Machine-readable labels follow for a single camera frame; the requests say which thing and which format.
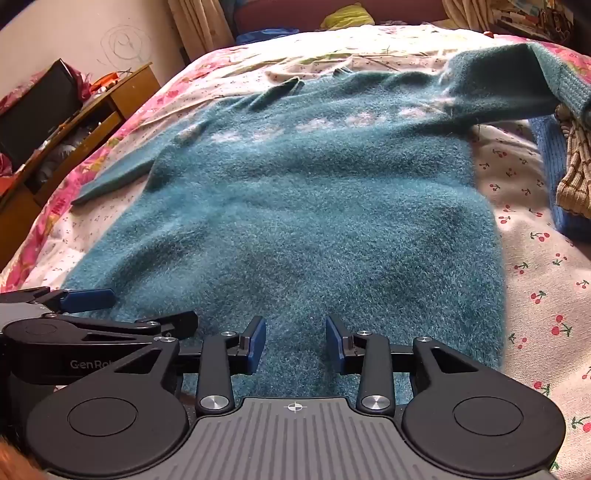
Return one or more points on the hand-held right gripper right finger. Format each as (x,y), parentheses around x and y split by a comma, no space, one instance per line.
(334,346)

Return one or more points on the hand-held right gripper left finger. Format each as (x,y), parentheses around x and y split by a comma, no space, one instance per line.
(256,346)

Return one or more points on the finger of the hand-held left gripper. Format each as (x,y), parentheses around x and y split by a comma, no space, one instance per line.
(90,298)
(152,326)

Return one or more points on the teal fuzzy sweater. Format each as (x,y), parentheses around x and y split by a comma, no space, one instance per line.
(300,207)

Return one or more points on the orange fuzzy clothing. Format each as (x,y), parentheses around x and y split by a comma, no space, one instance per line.
(9,461)

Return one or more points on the wooden cabinet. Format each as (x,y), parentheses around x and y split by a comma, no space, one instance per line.
(106,110)

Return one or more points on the black bag on cabinet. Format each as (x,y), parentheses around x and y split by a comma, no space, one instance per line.
(37,110)

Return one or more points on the cherry print bed sheet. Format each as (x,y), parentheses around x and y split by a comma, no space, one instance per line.
(531,286)

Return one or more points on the pink patterned cloth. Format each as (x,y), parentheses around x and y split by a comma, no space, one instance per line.
(11,101)

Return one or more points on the orange item on cabinet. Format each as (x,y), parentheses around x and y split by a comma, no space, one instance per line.
(104,83)

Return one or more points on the pink floral quilt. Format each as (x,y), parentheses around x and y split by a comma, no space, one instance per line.
(194,69)

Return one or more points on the blue knit garment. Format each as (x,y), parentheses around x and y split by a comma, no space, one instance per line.
(547,161)

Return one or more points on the beige ribbed garment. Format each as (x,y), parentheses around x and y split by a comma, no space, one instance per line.
(577,175)

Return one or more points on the beige curtain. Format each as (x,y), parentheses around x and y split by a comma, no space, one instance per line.
(203,21)
(466,16)

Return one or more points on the blue cloth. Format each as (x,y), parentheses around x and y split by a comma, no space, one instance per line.
(263,37)

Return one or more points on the yellow-green cloth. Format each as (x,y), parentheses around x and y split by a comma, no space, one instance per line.
(346,17)

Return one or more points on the maroon bed headboard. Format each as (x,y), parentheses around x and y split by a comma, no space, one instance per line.
(286,14)

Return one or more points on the cluttered right nightstand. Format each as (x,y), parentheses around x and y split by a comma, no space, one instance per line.
(531,16)

